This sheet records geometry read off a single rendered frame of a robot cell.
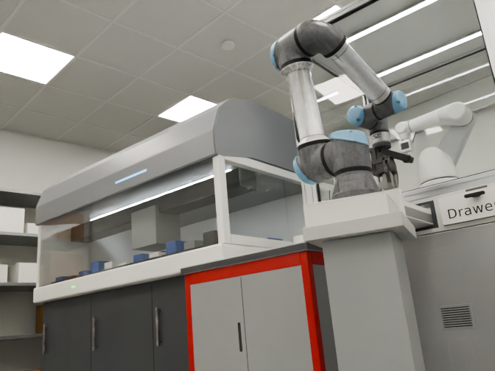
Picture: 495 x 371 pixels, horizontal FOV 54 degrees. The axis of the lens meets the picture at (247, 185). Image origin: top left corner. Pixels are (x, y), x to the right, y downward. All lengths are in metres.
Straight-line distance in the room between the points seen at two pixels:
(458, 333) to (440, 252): 0.31
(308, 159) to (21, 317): 4.38
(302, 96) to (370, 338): 0.80
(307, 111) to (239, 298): 0.72
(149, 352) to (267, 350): 1.22
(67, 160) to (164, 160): 3.42
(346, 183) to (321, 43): 0.49
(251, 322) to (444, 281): 0.78
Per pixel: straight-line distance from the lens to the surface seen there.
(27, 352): 5.59
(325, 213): 1.45
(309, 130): 1.63
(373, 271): 1.38
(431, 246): 2.09
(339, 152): 1.51
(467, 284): 2.04
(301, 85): 1.68
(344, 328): 1.40
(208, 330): 1.93
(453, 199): 2.06
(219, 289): 1.89
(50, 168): 5.98
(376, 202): 1.42
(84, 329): 3.38
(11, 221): 5.15
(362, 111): 1.88
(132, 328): 2.97
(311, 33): 1.67
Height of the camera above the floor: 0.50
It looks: 16 degrees up
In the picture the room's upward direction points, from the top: 5 degrees counter-clockwise
